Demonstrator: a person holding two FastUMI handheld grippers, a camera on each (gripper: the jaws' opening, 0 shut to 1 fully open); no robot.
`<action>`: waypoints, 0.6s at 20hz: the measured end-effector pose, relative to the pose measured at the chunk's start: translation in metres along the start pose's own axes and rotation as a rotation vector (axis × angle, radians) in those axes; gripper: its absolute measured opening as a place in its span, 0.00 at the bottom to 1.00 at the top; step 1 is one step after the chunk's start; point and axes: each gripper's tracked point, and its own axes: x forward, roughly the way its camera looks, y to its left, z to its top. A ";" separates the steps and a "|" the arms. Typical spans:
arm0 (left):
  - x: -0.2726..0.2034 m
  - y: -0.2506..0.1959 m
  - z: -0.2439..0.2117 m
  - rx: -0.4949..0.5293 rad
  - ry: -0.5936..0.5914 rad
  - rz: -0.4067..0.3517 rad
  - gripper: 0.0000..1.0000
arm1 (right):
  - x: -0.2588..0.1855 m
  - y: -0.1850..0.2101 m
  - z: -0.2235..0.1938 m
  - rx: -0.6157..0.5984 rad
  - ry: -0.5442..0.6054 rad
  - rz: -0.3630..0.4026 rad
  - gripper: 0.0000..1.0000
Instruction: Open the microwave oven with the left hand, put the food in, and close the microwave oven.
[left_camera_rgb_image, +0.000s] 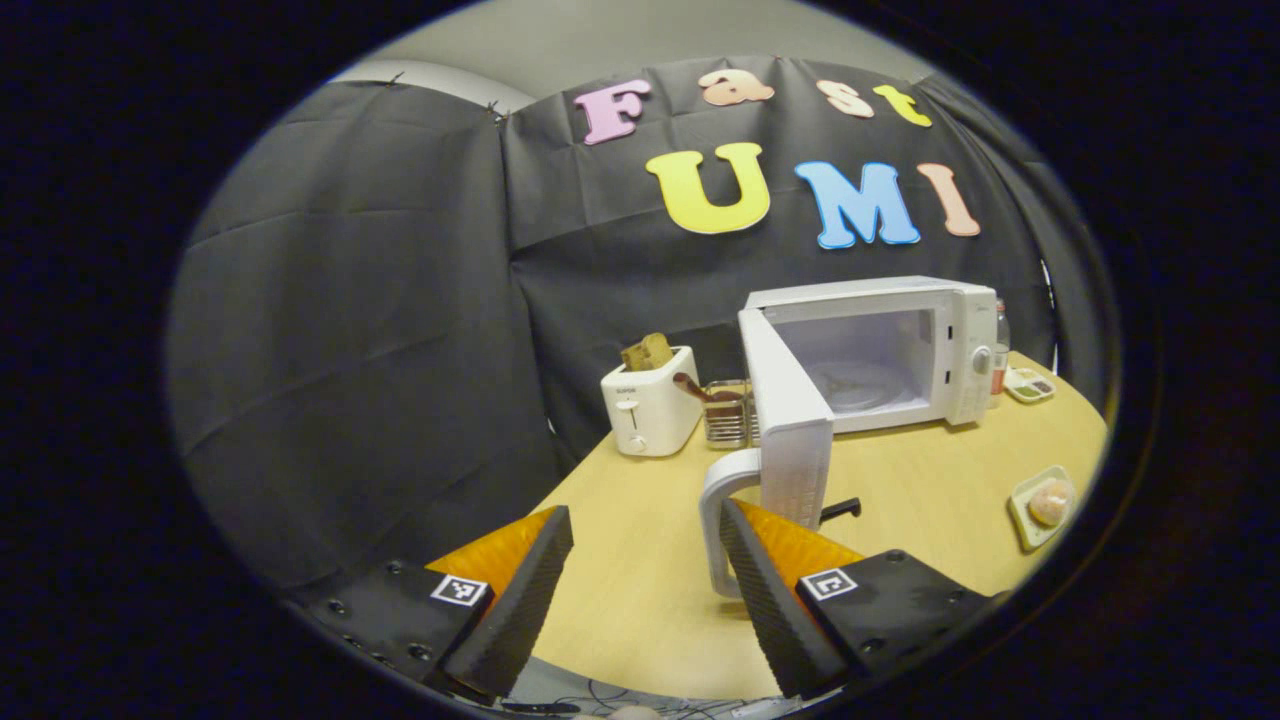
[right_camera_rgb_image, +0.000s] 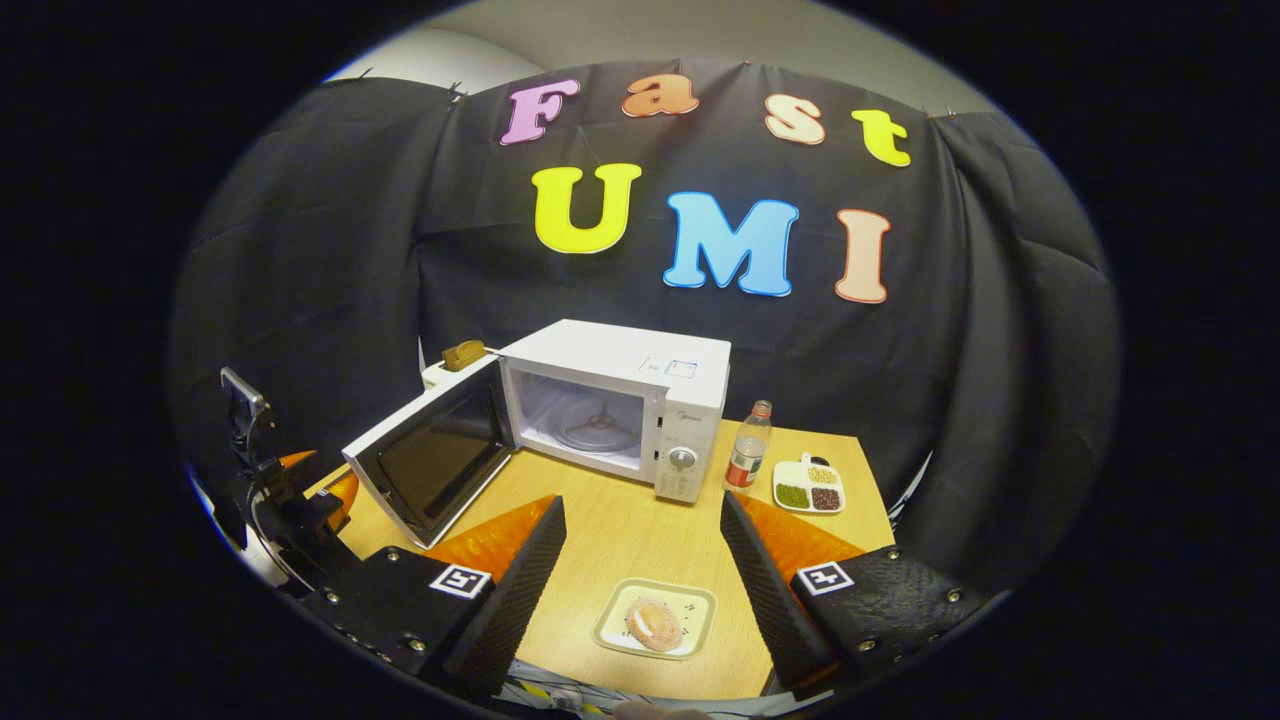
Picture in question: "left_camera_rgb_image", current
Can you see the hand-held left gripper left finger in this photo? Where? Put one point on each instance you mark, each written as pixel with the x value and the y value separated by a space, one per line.
pixel 520 610

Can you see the divided tray with beans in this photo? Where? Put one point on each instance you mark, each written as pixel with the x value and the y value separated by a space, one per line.
pixel 1030 385

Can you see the white microwave oven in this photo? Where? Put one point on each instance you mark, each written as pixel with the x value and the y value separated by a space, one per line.
pixel 860 292

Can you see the glass bottle with red label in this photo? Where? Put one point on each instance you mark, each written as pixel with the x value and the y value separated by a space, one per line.
pixel 1000 350

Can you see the brown bread slice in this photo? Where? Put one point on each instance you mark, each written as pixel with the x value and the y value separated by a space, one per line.
pixel 648 352

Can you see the black backdrop cloth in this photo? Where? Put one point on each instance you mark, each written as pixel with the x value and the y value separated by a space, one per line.
pixel 350 350

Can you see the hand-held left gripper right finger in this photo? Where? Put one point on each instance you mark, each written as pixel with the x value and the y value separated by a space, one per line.
pixel 775 610

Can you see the brown wooden spoon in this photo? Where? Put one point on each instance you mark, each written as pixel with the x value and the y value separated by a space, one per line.
pixel 690 387

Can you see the white toaster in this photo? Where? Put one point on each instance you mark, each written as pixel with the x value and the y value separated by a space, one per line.
pixel 650 410

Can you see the pale green square plate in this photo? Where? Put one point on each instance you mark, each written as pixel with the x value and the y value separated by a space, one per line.
pixel 1022 522

